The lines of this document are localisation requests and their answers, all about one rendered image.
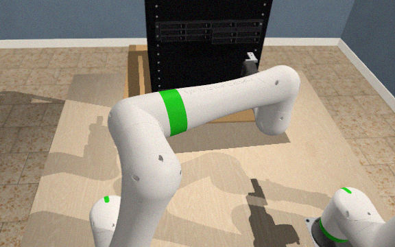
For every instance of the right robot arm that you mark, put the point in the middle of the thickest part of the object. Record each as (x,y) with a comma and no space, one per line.
(351,220)

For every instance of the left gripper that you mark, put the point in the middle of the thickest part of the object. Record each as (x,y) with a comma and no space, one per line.
(249,66)

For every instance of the tan wooden base board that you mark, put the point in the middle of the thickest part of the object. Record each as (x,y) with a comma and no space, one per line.
(137,82)

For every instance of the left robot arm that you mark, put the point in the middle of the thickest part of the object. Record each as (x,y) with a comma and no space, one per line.
(151,172)

